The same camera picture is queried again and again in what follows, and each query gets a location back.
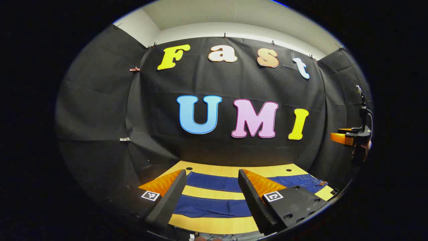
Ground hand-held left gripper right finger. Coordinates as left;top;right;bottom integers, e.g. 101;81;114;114
238;169;330;236

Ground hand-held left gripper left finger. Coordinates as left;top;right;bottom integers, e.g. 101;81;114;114
129;169;188;230

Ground blue jeans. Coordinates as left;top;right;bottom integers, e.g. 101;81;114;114
173;171;329;219

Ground black cable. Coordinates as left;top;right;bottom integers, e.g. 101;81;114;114
367;112;374;142

